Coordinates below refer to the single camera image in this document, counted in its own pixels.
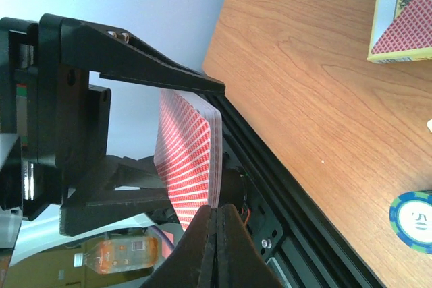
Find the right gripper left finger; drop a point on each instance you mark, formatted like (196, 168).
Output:
(191, 263)

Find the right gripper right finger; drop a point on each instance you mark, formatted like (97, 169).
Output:
(238, 262)

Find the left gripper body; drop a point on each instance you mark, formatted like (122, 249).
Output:
(47, 100)

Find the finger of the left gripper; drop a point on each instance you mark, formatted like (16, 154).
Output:
(117, 54)
(113, 190)

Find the red-backed playing card deck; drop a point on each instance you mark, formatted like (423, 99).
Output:
(189, 152)

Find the blue poker chip stack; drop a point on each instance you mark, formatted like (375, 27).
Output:
(410, 219)

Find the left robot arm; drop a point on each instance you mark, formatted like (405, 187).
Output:
(15, 186)

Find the orange plastic bottle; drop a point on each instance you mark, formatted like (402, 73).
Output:
(119, 254)

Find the yellow playing card box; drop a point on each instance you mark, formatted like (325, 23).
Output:
(401, 31)

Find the black aluminium frame rail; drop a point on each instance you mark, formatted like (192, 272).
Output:
(289, 231)

